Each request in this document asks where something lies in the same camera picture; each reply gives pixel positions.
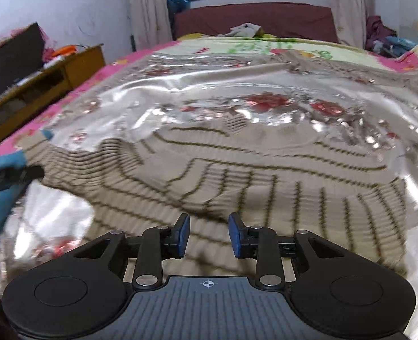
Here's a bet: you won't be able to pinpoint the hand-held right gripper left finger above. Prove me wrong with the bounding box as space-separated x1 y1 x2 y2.
72 213 191 290

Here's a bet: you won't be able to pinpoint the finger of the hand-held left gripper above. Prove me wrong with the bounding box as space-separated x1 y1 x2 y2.
0 165 45 196

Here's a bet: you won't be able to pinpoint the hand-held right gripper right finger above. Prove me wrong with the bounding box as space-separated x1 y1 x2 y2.
228 212 346 288

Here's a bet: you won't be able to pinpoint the beige striped knit sweater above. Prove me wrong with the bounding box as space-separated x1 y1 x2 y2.
41 122 408 277

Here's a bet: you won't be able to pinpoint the maroon clothes pile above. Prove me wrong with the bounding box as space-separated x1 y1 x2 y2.
366 15 397 52

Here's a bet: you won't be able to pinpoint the blue folded clothes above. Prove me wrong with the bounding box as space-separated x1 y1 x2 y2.
382 35 418 58

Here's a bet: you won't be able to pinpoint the black television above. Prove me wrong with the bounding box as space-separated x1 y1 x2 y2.
0 23 45 105

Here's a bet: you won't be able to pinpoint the wooden cabinet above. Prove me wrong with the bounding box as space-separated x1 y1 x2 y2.
0 44 105 156

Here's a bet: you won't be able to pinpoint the orange object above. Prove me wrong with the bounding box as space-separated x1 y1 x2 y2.
51 44 79 57

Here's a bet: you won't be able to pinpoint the silver floral satin cloth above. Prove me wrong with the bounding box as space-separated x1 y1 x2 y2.
0 51 418 340

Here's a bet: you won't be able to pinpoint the pink floral bedsheet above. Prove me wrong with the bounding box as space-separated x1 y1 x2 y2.
0 33 418 171

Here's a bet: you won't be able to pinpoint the white crumpled cloth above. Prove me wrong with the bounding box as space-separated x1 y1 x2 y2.
218 23 266 39

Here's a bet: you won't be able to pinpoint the beige curtain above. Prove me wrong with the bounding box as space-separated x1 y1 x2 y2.
327 0 376 50
127 0 174 52

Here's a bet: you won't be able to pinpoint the maroon bed headboard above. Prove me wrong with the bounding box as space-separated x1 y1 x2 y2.
173 3 339 43

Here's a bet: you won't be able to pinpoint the blue plastic bag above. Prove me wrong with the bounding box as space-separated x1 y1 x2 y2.
166 0 192 20

